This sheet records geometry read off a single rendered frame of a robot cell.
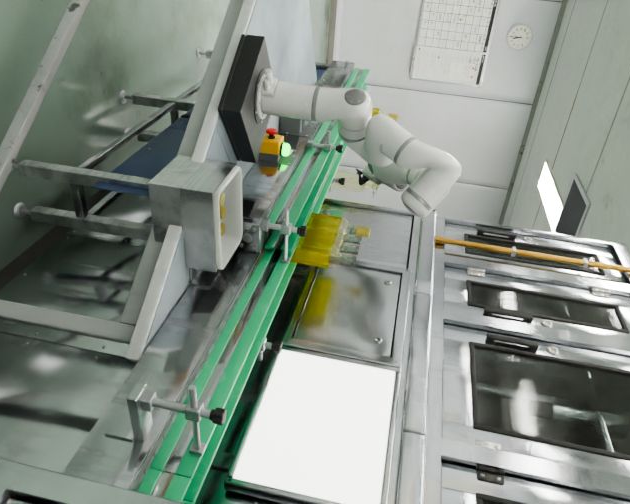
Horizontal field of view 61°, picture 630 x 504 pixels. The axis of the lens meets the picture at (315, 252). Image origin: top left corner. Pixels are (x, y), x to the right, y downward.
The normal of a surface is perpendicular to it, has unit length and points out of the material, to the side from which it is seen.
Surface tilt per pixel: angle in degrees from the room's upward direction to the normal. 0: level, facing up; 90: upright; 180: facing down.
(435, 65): 90
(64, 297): 90
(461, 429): 90
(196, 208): 90
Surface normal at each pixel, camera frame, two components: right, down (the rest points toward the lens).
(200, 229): -0.21, 0.53
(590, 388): 0.06, -0.83
